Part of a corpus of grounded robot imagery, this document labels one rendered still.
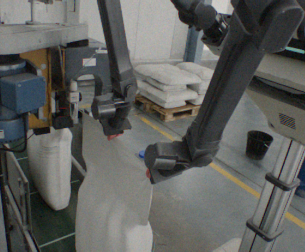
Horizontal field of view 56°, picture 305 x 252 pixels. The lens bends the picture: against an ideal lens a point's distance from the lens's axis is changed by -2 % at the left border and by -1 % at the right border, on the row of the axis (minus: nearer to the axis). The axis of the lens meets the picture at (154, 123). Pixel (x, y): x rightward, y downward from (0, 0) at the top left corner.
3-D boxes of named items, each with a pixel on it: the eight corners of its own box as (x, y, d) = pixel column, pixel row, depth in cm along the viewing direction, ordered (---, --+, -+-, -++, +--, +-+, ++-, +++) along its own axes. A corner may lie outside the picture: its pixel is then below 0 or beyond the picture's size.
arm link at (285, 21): (317, 6, 33) (277, -42, 39) (273, 6, 32) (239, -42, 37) (215, 168, 68) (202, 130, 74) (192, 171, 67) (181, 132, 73)
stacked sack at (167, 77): (203, 84, 412) (205, 75, 406) (167, 88, 373) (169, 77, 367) (183, 77, 442) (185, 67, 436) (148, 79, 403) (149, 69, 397)
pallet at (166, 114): (219, 110, 469) (221, 101, 463) (164, 122, 395) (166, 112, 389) (184, 94, 524) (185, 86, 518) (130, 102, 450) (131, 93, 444)
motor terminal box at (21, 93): (47, 113, 87) (46, 76, 82) (19, 123, 78) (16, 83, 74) (28, 106, 90) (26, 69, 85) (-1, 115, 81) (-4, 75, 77)
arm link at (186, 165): (202, 167, 71) (198, 145, 73) (179, 165, 67) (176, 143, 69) (184, 174, 76) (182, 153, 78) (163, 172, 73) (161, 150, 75)
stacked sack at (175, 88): (188, 92, 410) (189, 82, 404) (163, 94, 388) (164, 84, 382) (163, 79, 460) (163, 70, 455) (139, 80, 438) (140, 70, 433)
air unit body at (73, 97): (81, 119, 115) (81, 82, 109) (69, 121, 112) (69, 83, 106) (76, 116, 118) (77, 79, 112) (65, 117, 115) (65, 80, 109)
